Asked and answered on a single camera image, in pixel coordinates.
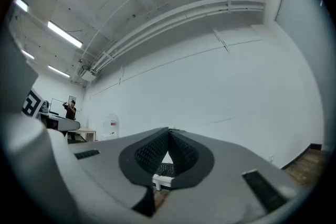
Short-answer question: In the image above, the long ceiling light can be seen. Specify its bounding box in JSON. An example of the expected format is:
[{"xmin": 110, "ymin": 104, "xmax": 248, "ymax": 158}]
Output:
[
  {"xmin": 48, "ymin": 65, "xmax": 71, "ymax": 78},
  {"xmin": 47, "ymin": 20, "xmax": 83, "ymax": 48},
  {"xmin": 14, "ymin": 0, "xmax": 29, "ymax": 13},
  {"xmin": 20, "ymin": 49, "xmax": 35, "ymax": 60}
]

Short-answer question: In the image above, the black keyboard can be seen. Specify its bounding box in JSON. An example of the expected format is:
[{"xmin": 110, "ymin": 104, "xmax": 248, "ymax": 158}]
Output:
[{"xmin": 154, "ymin": 162, "xmax": 176, "ymax": 178}]

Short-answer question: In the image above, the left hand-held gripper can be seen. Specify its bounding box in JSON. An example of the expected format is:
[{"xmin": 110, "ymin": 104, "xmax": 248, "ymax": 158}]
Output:
[{"xmin": 21, "ymin": 88, "xmax": 81, "ymax": 137}]

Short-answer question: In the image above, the small wooden side table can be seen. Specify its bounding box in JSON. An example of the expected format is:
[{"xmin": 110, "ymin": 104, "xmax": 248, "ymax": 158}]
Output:
[{"xmin": 76, "ymin": 127, "xmax": 97, "ymax": 142}]

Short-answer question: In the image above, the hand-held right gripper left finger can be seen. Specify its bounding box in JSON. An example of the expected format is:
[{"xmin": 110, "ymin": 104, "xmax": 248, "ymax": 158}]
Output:
[{"xmin": 68, "ymin": 127, "xmax": 169, "ymax": 224}]

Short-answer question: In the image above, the white ceiling pipe run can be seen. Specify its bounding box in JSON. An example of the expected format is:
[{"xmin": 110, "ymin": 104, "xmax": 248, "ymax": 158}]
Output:
[{"xmin": 78, "ymin": 0, "xmax": 266, "ymax": 76}]

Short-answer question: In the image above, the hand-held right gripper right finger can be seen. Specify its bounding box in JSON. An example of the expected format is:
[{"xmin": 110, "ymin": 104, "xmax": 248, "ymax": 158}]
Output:
[{"xmin": 157, "ymin": 128, "xmax": 297, "ymax": 224}]

